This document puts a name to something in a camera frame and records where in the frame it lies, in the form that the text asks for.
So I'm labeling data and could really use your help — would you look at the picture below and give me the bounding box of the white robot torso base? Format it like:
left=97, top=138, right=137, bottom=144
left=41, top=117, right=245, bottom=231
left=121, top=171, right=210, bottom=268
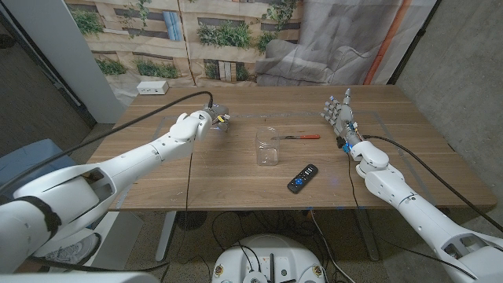
left=211, top=234, right=327, bottom=283

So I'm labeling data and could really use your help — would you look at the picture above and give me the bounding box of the white square column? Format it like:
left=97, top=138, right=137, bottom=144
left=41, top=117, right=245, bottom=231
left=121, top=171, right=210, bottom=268
left=2, top=0, right=127, bottom=125

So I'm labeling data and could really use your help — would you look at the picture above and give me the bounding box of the red-handled table knife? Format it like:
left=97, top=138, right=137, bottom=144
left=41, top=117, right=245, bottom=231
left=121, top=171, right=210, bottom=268
left=270, top=134, right=321, bottom=141

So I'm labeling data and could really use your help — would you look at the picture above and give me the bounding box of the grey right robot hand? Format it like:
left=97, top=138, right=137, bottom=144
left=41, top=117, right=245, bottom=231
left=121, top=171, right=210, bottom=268
left=320, top=88, right=363, bottom=148

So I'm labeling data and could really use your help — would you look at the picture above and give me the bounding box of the thin black left wrist cable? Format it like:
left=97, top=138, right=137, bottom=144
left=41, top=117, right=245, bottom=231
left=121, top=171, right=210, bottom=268
left=172, top=152, right=213, bottom=276

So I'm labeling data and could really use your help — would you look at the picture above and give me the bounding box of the black TV remote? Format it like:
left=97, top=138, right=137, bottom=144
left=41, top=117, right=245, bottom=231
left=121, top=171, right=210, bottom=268
left=286, top=164, right=319, bottom=195

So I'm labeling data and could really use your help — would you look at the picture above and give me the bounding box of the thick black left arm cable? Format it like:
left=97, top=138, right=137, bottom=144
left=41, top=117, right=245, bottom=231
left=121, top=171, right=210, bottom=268
left=0, top=90, right=215, bottom=196

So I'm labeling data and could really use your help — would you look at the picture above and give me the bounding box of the white power strip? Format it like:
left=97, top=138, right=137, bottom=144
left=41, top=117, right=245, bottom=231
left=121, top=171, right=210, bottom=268
left=136, top=80, right=171, bottom=96

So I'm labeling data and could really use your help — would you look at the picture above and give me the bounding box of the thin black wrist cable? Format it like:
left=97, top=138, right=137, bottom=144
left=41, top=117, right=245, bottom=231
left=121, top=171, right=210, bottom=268
left=347, top=152, right=479, bottom=281
left=172, top=152, right=213, bottom=276

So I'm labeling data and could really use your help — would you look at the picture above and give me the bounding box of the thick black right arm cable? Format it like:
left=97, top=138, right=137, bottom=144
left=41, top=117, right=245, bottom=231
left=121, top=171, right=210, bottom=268
left=363, top=134, right=503, bottom=233

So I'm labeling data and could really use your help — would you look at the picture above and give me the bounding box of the printed fabric backdrop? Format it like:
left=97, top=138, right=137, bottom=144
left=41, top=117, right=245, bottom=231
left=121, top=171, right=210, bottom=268
left=64, top=0, right=439, bottom=108

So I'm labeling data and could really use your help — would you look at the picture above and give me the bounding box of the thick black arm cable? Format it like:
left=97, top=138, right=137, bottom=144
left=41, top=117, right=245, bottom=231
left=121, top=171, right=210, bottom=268
left=363, top=134, right=503, bottom=233
left=0, top=90, right=215, bottom=196

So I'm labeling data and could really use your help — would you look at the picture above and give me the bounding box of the grey sneaker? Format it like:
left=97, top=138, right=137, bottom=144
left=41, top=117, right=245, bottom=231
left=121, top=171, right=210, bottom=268
left=42, top=232, right=102, bottom=265

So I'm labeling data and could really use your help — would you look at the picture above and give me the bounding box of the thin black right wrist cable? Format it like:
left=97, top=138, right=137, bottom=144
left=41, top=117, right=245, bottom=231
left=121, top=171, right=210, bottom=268
left=347, top=152, right=479, bottom=281

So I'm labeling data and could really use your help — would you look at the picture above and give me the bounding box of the blue upholstered seat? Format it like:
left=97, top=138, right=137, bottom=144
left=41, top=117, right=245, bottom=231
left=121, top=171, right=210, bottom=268
left=0, top=138, right=78, bottom=189

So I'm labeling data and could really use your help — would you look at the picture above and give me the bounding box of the white table leg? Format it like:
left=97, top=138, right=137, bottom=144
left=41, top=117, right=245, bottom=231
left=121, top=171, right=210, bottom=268
left=155, top=211, right=178, bottom=263
left=355, top=208, right=380, bottom=263

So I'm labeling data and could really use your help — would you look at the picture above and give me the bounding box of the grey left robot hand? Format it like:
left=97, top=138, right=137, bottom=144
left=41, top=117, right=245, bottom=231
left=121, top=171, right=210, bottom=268
left=202, top=103, right=231, bottom=133

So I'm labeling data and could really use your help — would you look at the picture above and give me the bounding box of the clear plastic cup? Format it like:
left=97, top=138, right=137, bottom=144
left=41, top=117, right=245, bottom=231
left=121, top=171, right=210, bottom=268
left=255, top=126, right=281, bottom=167

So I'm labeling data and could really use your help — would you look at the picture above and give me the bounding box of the black round floor fan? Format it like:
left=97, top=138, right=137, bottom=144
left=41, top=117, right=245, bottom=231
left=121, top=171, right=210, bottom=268
left=175, top=211, right=208, bottom=231

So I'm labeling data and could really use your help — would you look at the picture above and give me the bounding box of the white floor cable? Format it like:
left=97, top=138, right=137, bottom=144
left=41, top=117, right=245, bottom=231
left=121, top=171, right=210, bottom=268
left=309, top=210, right=349, bottom=283

